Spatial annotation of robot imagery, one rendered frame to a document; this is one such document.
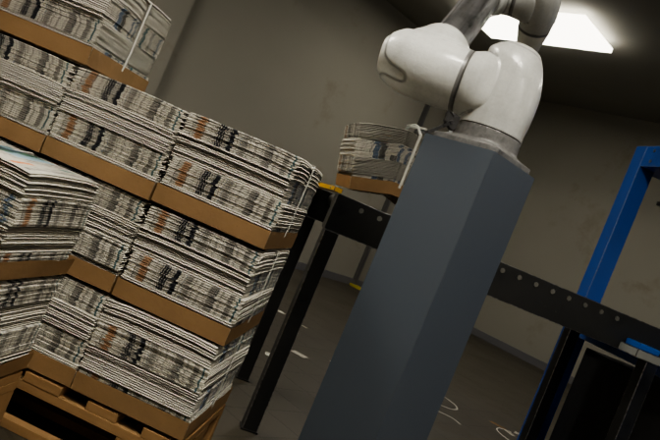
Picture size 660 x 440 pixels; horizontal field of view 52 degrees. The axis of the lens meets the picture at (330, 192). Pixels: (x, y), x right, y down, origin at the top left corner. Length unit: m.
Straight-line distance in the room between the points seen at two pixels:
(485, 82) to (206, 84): 4.55
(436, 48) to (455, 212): 0.39
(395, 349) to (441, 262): 0.22
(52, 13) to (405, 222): 0.96
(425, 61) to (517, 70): 0.21
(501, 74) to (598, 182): 6.47
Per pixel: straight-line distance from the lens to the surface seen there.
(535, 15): 2.21
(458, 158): 1.56
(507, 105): 1.60
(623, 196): 3.35
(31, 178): 1.40
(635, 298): 7.63
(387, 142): 2.31
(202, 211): 1.56
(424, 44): 1.65
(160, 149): 1.60
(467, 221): 1.50
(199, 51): 5.92
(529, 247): 8.15
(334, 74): 6.86
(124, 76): 1.90
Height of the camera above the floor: 0.76
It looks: 1 degrees up
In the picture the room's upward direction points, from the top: 23 degrees clockwise
